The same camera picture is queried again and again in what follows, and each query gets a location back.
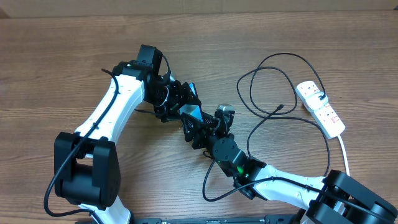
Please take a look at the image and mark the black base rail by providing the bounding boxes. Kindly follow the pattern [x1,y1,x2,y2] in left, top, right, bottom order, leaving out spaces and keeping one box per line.
[134,215,300,224]

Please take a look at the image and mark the white USB charger plug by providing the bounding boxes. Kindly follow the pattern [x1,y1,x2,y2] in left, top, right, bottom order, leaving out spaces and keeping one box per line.
[304,92,328,112]

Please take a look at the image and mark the white power strip cord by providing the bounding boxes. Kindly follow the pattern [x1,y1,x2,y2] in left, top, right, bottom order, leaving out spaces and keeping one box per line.
[337,135,351,177]

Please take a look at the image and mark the white power strip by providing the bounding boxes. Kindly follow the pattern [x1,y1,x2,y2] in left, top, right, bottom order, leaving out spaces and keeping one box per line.
[295,81,345,140]

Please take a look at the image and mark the Samsung Galaxy smartphone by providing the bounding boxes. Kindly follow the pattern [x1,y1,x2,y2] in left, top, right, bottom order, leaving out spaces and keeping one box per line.
[179,83,203,122]

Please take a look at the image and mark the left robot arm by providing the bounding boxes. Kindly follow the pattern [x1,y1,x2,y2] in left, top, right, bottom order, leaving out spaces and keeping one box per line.
[44,45,200,223]

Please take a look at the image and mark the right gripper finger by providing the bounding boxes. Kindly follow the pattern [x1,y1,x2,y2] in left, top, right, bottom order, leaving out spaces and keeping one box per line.
[202,112,220,129]
[180,113,205,142]

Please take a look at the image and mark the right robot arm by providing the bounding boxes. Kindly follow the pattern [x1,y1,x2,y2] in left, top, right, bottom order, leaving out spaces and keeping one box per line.
[181,110,397,223]

